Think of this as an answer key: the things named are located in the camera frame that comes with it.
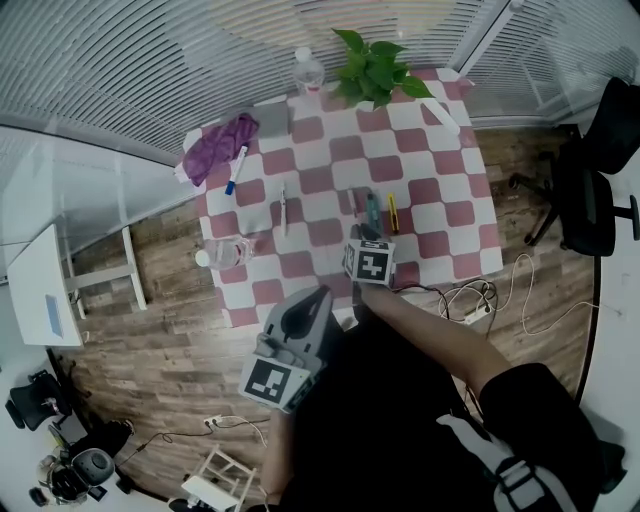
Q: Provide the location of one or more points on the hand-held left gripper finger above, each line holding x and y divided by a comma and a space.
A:
275, 325
322, 330

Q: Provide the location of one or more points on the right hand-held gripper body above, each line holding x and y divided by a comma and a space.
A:
370, 262

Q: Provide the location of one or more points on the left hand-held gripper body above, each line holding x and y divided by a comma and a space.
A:
270, 382

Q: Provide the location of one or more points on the yellow utility knife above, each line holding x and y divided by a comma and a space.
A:
393, 215

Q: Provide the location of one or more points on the teal utility knife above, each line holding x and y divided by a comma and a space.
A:
372, 207

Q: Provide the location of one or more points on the clear gel pen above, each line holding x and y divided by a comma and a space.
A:
353, 202

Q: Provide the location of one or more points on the white pen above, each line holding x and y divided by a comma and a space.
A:
284, 207

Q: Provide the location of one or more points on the white marker with blue cap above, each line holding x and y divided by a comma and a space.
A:
236, 170

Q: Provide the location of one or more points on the person's left forearm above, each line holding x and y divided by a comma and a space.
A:
277, 450

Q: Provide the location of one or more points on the person's right forearm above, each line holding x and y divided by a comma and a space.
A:
430, 330

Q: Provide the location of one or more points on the checkered tablecloth table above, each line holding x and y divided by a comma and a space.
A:
425, 160

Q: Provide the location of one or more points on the black mesh office chair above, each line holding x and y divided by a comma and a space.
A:
590, 210

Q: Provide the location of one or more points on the light wooden rack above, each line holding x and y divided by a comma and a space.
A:
217, 450

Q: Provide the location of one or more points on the lying clear water bottle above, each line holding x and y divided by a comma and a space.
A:
225, 252

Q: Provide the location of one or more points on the person's black clothing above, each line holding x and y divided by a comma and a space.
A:
380, 400

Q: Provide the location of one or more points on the white power strip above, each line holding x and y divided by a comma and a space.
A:
476, 315

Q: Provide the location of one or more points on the white box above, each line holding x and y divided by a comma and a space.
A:
205, 492

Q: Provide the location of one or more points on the long white strip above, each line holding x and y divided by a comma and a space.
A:
442, 117

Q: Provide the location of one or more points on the white paper sheets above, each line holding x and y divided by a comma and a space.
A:
182, 172

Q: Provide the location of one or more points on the potted green plant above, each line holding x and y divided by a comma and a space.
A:
372, 75

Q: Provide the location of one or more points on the purple cloth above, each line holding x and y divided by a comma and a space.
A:
215, 145

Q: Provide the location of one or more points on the black equipment pile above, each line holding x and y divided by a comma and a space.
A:
92, 462

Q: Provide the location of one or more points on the upright clear water bottle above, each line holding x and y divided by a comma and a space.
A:
308, 72

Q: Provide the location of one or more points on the blue card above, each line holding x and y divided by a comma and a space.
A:
54, 315

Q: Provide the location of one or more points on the white side table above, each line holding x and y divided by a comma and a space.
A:
35, 290

